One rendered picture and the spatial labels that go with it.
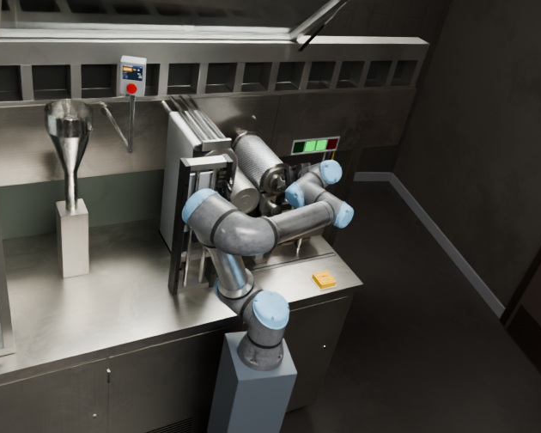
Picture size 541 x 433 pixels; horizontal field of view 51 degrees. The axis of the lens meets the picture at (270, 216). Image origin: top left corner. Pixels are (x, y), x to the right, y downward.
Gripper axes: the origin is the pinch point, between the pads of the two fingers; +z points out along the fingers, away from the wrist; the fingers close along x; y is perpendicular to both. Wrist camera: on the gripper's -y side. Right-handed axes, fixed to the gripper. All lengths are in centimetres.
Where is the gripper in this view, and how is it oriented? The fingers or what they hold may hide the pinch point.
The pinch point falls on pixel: (281, 191)
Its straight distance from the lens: 209.3
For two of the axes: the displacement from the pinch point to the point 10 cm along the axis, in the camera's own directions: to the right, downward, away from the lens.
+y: -1.6, -9.9, 0.1
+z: -4.7, 0.8, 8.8
